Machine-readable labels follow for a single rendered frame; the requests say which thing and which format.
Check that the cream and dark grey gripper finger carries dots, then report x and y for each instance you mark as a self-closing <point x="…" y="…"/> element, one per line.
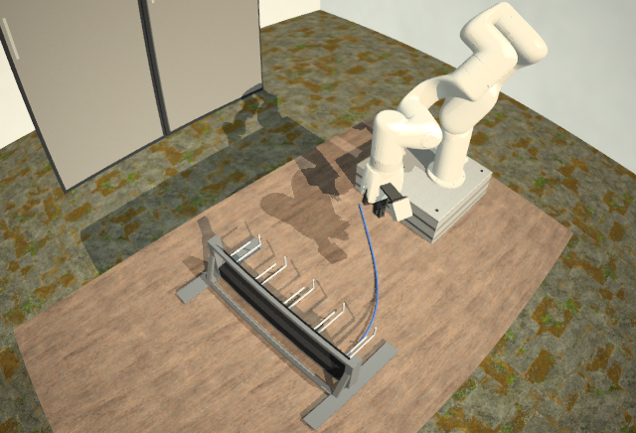
<point x="384" y="204"/>
<point x="377" y="207"/>

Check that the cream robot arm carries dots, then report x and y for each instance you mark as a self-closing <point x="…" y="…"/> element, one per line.
<point x="494" y="60"/>

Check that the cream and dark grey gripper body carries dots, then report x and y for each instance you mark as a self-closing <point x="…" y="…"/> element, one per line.
<point x="372" y="179"/>

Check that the grey metal rack frame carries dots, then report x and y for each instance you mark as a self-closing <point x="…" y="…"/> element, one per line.
<point x="331" y="360"/>

